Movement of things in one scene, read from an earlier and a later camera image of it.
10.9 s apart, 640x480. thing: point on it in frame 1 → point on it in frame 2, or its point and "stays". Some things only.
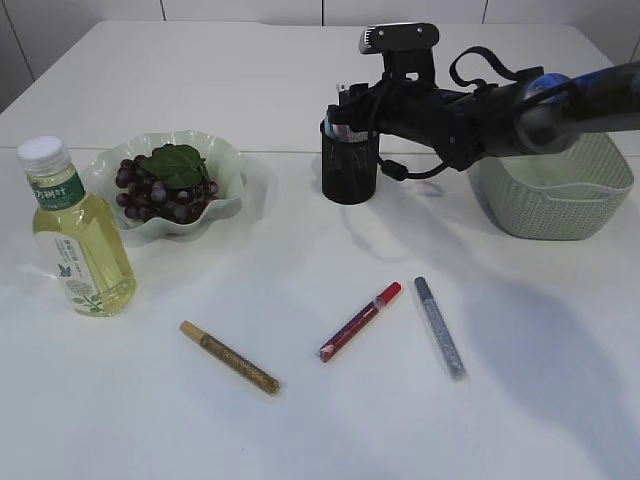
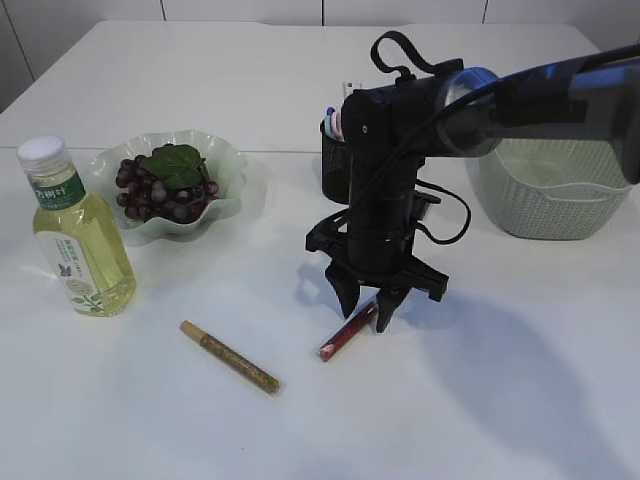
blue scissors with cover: [328, 128] stays
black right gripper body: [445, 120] → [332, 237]
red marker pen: [328, 350] stays
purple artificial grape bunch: [169, 185] stays
